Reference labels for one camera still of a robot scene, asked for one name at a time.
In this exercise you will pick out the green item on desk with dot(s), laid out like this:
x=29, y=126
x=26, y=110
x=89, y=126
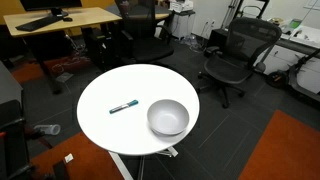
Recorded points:
x=295, y=23

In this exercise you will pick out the long white cabinet desk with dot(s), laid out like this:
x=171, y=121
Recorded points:
x=300, y=40

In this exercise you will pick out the black padded office chair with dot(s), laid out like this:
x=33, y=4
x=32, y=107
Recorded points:
x=146, y=46

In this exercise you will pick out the grey round bowl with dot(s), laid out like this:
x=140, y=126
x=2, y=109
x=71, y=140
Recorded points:
x=168, y=117

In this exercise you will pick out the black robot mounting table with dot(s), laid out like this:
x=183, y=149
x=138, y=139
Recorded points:
x=10, y=113

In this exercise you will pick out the white wall outlet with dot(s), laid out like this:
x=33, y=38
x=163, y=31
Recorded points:
x=210, y=23

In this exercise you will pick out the teal capped marker pen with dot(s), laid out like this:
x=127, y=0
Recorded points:
x=123, y=106

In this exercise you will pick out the black computer monitor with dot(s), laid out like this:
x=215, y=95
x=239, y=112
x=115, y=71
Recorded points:
x=50, y=4

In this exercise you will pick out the white printer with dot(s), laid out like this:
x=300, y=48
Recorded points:
x=180, y=5

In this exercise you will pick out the small white floor tag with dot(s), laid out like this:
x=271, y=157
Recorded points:
x=69, y=157

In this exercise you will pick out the white table base legs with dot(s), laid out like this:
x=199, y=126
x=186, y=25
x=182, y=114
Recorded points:
x=119, y=165

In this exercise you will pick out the black computer keyboard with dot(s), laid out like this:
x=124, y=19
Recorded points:
x=38, y=23

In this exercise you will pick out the black computer mouse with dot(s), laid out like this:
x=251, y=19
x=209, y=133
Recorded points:
x=67, y=19

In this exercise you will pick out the black computer tower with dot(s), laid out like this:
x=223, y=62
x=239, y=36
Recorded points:
x=95, y=46

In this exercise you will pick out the light wooden desk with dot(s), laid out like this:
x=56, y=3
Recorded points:
x=83, y=16

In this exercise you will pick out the black metal stand frame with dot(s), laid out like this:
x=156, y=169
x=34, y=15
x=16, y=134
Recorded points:
x=241, y=8

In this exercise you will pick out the black box by wall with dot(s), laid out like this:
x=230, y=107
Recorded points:
x=218, y=37

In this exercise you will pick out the white cabinet with black top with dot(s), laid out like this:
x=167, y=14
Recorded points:
x=181, y=25

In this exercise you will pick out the black mesh office chair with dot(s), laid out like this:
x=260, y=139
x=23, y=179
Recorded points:
x=233, y=66

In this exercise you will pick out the black electric scooter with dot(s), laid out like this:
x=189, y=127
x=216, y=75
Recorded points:
x=295, y=78

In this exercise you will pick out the grey floor power strip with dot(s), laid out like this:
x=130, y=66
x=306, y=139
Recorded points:
x=64, y=77

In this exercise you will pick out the clear plastic floor bottle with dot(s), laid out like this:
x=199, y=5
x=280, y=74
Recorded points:
x=48, y=129

